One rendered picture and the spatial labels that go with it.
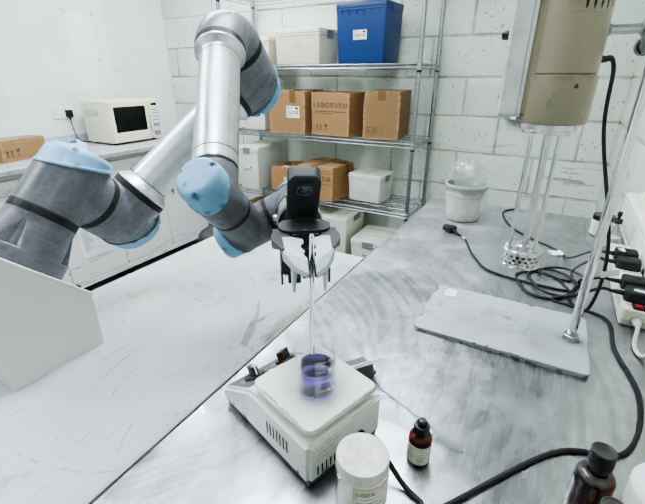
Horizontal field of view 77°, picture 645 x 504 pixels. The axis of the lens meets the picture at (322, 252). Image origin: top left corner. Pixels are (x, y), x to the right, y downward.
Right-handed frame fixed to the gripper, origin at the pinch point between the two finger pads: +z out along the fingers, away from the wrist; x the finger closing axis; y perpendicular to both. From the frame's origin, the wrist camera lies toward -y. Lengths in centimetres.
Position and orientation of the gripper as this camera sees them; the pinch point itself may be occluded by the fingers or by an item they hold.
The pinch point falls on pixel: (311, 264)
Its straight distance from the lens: 46.7
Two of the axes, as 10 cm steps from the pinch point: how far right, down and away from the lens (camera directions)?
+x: -9.9, 0.5, -1.1
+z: 1.2, 4.1, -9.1
